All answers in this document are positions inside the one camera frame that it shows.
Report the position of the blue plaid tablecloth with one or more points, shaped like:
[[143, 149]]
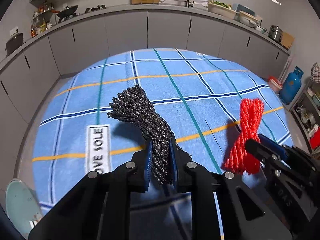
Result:
[[200, 80]]

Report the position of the black rice cooker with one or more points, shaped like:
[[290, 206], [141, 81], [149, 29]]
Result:
[[13, 45]]

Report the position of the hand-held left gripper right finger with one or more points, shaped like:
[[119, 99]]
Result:
[[174, 165]]

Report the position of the steel stock pot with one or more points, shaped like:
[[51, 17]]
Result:
[[275, 33]]

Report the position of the metal storage shelf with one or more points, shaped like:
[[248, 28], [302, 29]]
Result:
[[307, 115]]

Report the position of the corner spice rack with bottles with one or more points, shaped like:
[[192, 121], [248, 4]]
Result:
[[41, 20]]

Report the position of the teal metal bucket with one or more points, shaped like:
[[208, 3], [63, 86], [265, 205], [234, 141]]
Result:
[[20, 205]]

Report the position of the red and white container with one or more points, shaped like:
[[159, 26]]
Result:
[[275, 85]]

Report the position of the cream basin with vegetables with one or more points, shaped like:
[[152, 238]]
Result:
[[221, 9]]

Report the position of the grey kitchen counter cabinets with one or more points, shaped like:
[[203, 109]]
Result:
[[125, 30]]

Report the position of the cardboard box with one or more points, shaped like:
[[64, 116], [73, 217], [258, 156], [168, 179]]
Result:
[[288, 40]]

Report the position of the cream plastic basin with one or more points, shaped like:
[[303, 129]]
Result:
[[248, 18]]

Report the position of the red mesh net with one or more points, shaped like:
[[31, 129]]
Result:
[[250, 120]]

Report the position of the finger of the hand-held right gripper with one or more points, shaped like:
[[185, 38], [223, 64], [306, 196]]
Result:
[[276, 147], [260, 152]]

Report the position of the black mesh net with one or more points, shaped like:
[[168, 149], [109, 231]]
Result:
[[140, 110]]

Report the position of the white wall socket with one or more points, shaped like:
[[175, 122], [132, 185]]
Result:
[[14, 31]]

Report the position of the gas stove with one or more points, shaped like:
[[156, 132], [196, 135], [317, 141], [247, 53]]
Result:
[[95, 8]]

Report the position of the blue gas cylinder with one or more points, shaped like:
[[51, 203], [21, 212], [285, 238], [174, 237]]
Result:
[[291, 86]]

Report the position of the blue dish rack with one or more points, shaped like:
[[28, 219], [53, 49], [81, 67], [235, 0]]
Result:
[[243, 8]]

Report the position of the black wok with lid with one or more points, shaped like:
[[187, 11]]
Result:
[[67, 10]]

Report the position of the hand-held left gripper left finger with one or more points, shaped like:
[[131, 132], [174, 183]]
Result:
[[148, 165]]

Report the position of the plaid cloth bag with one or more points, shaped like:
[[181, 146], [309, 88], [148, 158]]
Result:
[[315, 73]]

